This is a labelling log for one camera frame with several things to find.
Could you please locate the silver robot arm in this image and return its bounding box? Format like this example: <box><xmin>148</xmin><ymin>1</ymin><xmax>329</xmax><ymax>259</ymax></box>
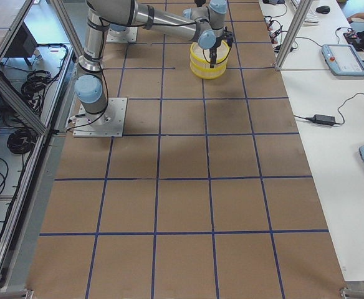
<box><xmin>103</xmin><ymin>25</ymin><xmax>164</xmax><ymax>69</ymax></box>
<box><xmin>74</xmin><ymin>1</ymin><xmax>233</xmax><ymax>128</ymax></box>

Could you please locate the yellow steamer layer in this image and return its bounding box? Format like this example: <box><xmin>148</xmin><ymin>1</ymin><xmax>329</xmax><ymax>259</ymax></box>
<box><xmin>189</xmin><ymin>40</ymin><xmax>230</xmax><ymax>69</ymax></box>
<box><xmin>189</xmin><ymin>62</ymin><xmax>227</xmax><ymax>80</ymax></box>

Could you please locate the white steamer cloth liner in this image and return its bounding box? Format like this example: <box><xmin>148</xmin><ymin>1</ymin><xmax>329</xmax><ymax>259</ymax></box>
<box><xmin>192</xmin><ymin>44</ymin><xmax>229</xmax><ymax>63</ymax></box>

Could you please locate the black power adapter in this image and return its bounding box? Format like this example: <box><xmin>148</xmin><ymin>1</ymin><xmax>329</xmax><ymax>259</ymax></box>
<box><xmin>305</xmin><ymin>114</ymin><xmax>337</xmax><ymax>126</ymax></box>

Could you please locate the yellow top steamer layer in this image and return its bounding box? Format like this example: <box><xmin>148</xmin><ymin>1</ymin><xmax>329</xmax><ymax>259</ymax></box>
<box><xmin>189</xmin><ymin>40</ymin><xmax>230</xmax><ymax>69</ymax></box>

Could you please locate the yellow bottom steamer layer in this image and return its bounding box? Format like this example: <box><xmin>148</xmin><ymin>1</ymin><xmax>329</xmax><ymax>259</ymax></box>
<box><xmin>189</xmin><ymin>62</ymin><xmax>227</xmax><ymax>80</ymax></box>

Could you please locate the aluminium frame post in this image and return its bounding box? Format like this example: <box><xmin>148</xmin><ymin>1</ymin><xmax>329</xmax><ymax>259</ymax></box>
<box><xmin>274</xmin><ymin>0</ymin><xmax>313</xmax><ymax>70</ymax></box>

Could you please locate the black computer mouse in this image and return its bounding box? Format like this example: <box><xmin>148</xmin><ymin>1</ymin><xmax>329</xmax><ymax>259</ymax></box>
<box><xmin>315</xmin><ymin>6</ymin><xmax>330</xmax><ymax>14</ymax></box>

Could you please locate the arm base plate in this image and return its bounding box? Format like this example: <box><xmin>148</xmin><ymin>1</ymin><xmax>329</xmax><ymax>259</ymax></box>
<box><xmin>106</xmin><ymin>27</ymin><xmax>138</xmax><ymax>44</ymax></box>
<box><xmin>72</xmin><ymin>98</ymin><xmax>127</xmax><ymax>138</ymax></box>

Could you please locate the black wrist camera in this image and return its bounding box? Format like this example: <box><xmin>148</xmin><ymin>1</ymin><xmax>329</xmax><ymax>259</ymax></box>
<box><xmin>222</xmin><ymin>26</ymin><xmax>234</xmax><ymax>48</ymax></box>

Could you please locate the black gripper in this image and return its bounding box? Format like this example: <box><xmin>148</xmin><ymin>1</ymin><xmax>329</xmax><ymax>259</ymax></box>
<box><xmin>209</xmin><ymin>44</ymin><xmax>220</xmax><ymax>68</ymax></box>

